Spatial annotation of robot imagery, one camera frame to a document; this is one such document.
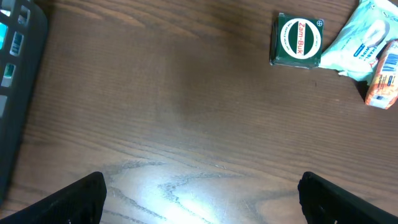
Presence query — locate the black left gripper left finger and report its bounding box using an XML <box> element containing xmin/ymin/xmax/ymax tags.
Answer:
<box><xmin>1</xmin><ymin>171</ymin><xmax>107</xmax><ymax>224</ymax></box>

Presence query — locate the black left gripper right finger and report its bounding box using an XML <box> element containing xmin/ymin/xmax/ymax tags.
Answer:
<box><xmin>298</xmin><ymin>172</ymin><xmax>397</xmax><ymax>224</ymax></box>

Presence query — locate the orange tissue pack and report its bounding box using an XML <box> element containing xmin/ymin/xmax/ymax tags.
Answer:
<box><xmin>365</xmin><ymin>40</ymin><xmax>397</xmax><ymax>110</ymax></box>

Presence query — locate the teal wet wipes pack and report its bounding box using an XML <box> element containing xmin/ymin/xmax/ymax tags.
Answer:
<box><xmin>319</xmin><ymin>0</ymin><xmax>397</xmax><ymax>83</ymax></box>

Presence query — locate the green Zam-Buk box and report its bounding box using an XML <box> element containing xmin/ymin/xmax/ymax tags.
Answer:
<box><xmin>270</xmin><ymin>13</ymin><xmax>324</xmax><ymax>69</ymax></box>

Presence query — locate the grey plastic shopping basket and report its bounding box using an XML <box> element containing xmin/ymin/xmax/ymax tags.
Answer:
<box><xmin>1</xmin><ymin>0</ymin><xmax>48</xmax><ymax>202</ymax></box>

